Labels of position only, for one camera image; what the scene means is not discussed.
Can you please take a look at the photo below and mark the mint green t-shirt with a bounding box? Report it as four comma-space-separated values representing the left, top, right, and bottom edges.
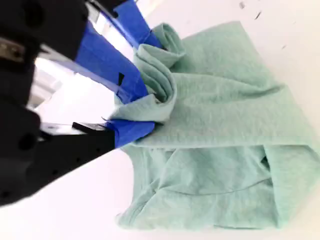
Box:
108, 21, 320, 230

